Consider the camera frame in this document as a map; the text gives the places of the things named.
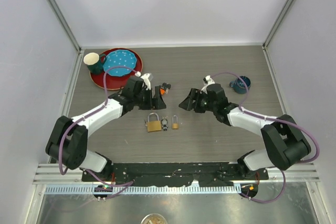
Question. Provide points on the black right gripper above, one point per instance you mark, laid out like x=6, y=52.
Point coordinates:
x=195, y=94

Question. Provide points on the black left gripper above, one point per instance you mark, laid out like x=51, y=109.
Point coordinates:
x=158, y=102

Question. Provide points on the orange black padlock with keys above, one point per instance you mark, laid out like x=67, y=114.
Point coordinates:
x=164, y=88

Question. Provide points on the keys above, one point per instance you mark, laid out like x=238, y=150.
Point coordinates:
x=164, y=123

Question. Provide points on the large brass padlock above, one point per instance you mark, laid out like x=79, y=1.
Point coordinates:
x=153, y=123

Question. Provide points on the small brass long-shackle padlock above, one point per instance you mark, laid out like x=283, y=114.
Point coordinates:
x=175, y=124

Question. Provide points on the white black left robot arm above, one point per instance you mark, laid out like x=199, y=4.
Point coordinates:
x=68, y=142

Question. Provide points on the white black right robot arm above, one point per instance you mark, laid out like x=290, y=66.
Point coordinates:
x=285, y=144

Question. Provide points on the dark blue cup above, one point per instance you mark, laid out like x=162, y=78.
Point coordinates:
x=240, y=85

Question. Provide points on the red round tray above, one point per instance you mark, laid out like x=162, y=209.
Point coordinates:
x=117, y=78

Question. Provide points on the blue dotted plate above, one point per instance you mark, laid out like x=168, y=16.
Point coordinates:
x=119, y=64

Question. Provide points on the dark green mug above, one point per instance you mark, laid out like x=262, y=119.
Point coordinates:
x=95, y=62

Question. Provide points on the round metal object bottom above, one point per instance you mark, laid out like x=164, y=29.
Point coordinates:
x=154, y=219

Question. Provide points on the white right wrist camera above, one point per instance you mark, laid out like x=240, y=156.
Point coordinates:
x=207, y=80

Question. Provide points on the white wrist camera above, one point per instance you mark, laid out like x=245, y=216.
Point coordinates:
x=147, y=77
x=207, y=80

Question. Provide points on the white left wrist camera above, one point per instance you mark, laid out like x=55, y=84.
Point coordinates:
x=147, y=77

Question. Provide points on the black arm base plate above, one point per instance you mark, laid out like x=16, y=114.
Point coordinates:
x=178, y=174

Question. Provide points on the slotted blue-white cable duct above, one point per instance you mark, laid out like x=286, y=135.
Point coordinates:
x=96, y=189

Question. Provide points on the aluminium frame rail front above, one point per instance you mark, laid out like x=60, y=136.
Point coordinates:
x=49, y=174

